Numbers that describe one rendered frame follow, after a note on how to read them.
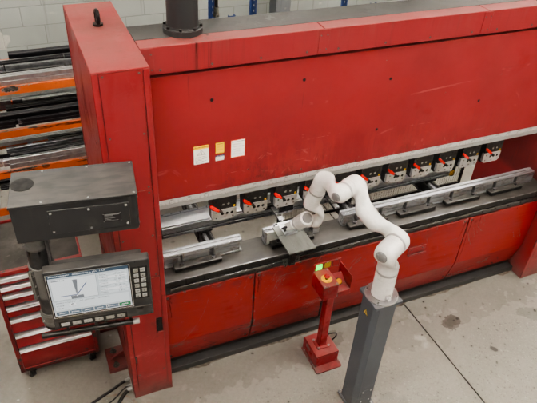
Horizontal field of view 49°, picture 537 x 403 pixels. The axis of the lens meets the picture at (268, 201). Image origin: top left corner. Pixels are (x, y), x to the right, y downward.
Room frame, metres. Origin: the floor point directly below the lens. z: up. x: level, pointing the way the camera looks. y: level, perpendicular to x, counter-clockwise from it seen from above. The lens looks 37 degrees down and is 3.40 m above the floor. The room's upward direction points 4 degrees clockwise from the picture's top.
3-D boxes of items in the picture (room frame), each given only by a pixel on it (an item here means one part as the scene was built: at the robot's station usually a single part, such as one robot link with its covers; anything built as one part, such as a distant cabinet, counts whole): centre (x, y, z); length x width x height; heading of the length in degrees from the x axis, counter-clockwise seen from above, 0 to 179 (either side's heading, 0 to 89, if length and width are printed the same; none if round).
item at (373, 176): (3.17, -0.63, 1.26); 0.15 x 0.09 x 0.17; 115
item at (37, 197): (1.93, 0.81, 1.53); 0.51 x 0.25 x 0.85; 108
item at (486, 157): (3.60, -1.53, 1.26); 0.15 x 0.09 x 0.17; 115
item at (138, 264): (1.86, 0.74, 1.42); 0.45 x 0.12 x 0.36; 108
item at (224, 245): (2.69, 0.39, 0.92); 0.50 x 0.06 x 0.10; 115
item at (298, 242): (2.79, -0.17, 1.00); 0.26 x 0.18 x 0.01; 25
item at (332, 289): (2.69, -0.44, 0.75); 0.20 x 0.16 x 0.18; 116
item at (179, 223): (3.36, -0.35, 0.93); 2.30 x 0.14 x 0.10; 115
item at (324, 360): (2.67, -0.45, 0.06); 0.25 x 0.20 x 0.12; 26
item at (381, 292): (2.35, -0.67, 1.09); 0.19 x 0.19 x 0.18
